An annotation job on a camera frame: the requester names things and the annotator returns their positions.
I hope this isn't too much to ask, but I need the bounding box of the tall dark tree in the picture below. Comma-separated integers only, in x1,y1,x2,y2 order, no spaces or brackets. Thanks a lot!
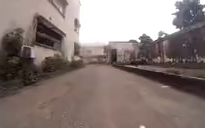
171,0,205,30

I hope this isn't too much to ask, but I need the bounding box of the small dark tree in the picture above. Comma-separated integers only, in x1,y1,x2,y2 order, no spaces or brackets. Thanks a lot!
138,33,154,58

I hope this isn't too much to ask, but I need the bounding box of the raised concrete kerb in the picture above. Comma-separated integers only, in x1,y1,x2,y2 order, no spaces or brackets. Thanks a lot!
112,63,205,101

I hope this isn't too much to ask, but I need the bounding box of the white box unit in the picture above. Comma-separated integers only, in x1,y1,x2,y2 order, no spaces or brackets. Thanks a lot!
20,45,36,60

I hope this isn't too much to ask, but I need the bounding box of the white building with dark doorway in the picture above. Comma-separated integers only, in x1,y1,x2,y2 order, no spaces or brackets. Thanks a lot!
105,40,141,65

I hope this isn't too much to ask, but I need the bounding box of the brown dirt road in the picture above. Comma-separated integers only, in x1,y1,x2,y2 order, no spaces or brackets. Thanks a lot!
0,63,205,128

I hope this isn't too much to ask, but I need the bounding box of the low white building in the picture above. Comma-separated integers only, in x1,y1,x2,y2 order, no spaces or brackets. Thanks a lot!
79,42,108,64

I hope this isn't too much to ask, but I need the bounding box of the dark brick building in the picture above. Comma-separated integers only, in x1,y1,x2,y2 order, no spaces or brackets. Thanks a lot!
149,17,205,65

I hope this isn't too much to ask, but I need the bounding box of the row of bushes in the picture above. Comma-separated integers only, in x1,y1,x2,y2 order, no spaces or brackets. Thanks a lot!
0,27,87,87

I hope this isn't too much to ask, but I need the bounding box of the beige building with windows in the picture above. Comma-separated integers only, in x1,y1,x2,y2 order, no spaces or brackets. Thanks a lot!
0,0,82,68

